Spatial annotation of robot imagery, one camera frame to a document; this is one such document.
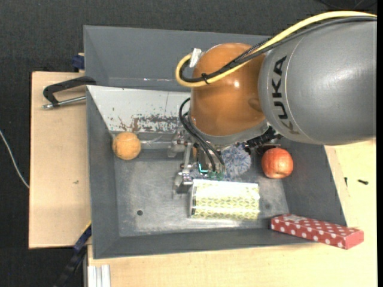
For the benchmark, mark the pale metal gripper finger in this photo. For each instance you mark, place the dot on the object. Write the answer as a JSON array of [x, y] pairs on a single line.
[[177, 146], [183, 181]]

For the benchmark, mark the grey metal bin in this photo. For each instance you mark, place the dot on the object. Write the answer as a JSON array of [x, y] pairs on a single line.
[[155, 196]]

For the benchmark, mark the blue and white fluffy ball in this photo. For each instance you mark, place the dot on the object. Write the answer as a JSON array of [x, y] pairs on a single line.
[[237, 164]]

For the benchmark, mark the yellow-green patterned box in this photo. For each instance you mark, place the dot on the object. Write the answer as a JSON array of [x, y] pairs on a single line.
[[226, 201]]

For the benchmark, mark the orange ball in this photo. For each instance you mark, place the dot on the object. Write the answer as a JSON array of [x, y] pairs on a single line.
[[126, 146]]

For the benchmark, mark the red apple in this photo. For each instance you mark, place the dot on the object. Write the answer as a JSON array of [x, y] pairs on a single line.
[[277, 164]]

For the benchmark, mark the pale wood board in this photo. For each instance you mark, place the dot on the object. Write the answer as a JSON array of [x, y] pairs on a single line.
[[58, 166]]

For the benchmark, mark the red white-dotted box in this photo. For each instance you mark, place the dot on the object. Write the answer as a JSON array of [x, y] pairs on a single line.
[[317, 231]]

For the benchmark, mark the small black screw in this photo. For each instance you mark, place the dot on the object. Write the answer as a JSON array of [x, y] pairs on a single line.
[[363, 182]]

